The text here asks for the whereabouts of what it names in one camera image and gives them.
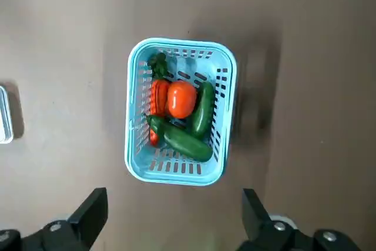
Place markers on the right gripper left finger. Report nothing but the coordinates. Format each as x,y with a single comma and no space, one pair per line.
82,224

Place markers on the silver kitchen scale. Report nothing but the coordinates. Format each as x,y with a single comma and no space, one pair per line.
4,115

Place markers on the light blue plastic basket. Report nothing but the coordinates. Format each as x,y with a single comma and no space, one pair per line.
176,174

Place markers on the green toy cucumber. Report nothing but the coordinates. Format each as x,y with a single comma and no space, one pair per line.
185,142
203,110

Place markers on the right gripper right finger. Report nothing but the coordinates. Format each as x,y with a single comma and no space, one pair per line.
258,227

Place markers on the orange toy carrot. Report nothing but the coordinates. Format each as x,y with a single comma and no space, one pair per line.
158,98

